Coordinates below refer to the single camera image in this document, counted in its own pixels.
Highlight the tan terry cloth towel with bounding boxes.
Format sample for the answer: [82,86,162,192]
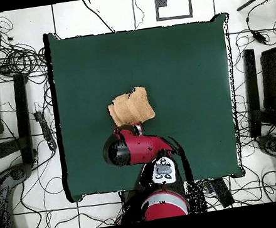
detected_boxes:
[105,84,157,128]

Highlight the black power adapter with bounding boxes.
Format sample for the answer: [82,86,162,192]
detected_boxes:
[250,28,269,47]

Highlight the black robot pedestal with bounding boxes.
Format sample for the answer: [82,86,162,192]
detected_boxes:
[119,188,149,224]

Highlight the coiled black cable tangle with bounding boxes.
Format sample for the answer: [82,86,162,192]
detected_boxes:
[0,39,50,82]

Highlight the dark green table cloth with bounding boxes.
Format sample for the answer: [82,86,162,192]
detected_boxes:
[41,8,252,204]

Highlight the black metal stand frame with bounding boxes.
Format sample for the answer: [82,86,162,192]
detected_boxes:
[0,71,40,168]
[238,44,276,138]

